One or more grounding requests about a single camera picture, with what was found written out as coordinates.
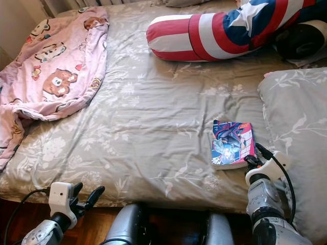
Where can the colourful comic book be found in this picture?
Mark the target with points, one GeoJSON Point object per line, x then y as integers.
{"type": "Point", "coordinates": [232, 143]}

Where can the pink cartoon print blanket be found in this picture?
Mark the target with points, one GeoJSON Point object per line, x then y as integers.
{"type": "Point", "coordinates": [56, 66]}

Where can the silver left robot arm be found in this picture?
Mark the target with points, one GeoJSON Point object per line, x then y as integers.
{"type": "Point", "coordinates": [43, 235]}

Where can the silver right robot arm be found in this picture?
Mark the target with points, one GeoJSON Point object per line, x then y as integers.
{"type": "Point", "coordinates": [265, 199]}

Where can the grey floral pillow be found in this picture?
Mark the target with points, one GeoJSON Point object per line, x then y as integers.
{"type": "Point", "coordinates": [296, 112]}

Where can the silver robot right leg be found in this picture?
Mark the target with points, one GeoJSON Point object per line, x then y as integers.
{"type": "Point", "coordinates": [217, 232]}

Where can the grey floral bed sheet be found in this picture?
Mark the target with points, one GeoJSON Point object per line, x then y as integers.
{"type": "Point", "coordinates": [158, 122]}

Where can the black round object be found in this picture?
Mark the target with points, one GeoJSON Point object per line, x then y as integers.
{"type": "Point", "coordinates": [299, 41]}

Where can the red white blue bolster pillow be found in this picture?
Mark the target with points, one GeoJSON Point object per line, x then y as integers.
{"type": "Point", "coordinates": [209, 35]}

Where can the plain grey pillow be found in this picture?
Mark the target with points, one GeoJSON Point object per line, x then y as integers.
{"type": "Point", "coordinates": [184, 2]}

